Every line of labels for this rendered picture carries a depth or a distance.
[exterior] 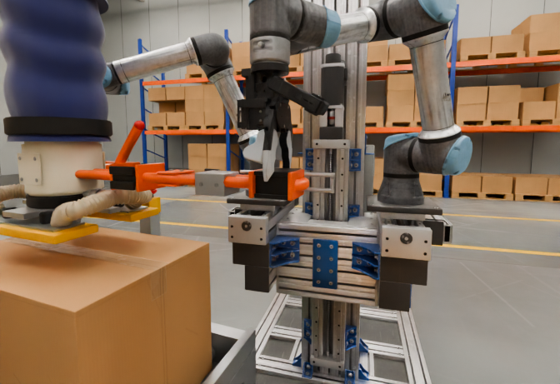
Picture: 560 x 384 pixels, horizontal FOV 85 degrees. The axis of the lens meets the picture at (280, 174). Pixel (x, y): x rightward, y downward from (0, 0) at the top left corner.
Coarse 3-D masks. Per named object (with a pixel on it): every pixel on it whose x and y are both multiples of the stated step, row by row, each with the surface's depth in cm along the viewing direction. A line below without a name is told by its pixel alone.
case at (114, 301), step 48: (0, 240) 91; (96, 240) 91; (144, 240) 91; (0, 288) 61; (48, 288) 61; (96, 288) 61; (144, 288) 67; (192, 288) 83; (0, 336) 62; (48, 336) 56; (96, 336) 56; (144, 336) 67; (192, 336) 84
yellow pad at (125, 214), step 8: (120, 208) 85; (144, 208) 86; (152, 208) 87; (88, 216) 85; (96, 216) 84; (104, 216) 83; (112, 216) 81; (120, 216) 80; (128, 216) 79; (136, 216) 81; (144, 216) 83
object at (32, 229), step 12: (0, 216) 76; (48, 216) 69; (0, 228) 68; (12, 228) 67; (24, 228) 67; (36, 228) 66; (48, 228) 65; (60, 228) 65; (72, 228) 67; (84, 228) 68; (96, 228) 70; (36, 240) 64; (48, 240) 62; (60, 240) 63
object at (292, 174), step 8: (280, 168) 60; (248, 176) 55; (256, 176) 56; (272, 176) 55; (280, 176) 54; (288, 176) 52; (296, 176) 55; (248, 184) 56; (256, 184) 56; (264, 184) 56; (272, 184) 55; (280, 184) 55; (288, 184) 53; (256, 192) 56; (264, 192) 56; (272, 192) 55; (280, 192) 55; (288, 192) 53; (296, 192) 55; (288, 200) 53
